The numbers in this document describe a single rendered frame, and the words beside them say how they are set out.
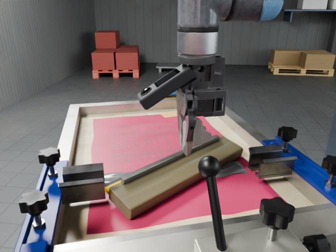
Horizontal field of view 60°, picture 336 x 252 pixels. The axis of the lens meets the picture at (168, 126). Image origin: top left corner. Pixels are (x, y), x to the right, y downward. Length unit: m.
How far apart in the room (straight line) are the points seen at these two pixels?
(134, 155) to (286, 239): 0.52
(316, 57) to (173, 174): 6.39
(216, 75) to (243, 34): 7.15
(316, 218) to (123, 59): 5.72
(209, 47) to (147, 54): 7.34
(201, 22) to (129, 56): 5.55
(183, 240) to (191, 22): 0.35
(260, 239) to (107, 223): 0.31
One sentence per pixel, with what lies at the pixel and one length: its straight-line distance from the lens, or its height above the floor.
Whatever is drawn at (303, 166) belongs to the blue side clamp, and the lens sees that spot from 0.74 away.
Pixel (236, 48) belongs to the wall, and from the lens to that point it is 7.73.
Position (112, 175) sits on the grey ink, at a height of 0.96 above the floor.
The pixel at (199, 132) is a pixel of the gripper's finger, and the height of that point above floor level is 1.10.
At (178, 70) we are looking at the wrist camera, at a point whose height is 1.23.
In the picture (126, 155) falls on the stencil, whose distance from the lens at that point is 0.83.
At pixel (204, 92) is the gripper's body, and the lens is 0.55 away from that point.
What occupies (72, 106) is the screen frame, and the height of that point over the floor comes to 0.99.
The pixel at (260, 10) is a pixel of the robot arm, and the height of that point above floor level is 1.33.
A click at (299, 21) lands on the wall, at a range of 7.94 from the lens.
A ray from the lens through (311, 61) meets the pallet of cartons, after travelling 6.92.
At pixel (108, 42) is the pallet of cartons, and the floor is 0.63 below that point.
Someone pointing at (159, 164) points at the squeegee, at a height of 1.01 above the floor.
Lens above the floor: 1.34
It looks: 22 degrees down
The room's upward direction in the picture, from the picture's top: straight up
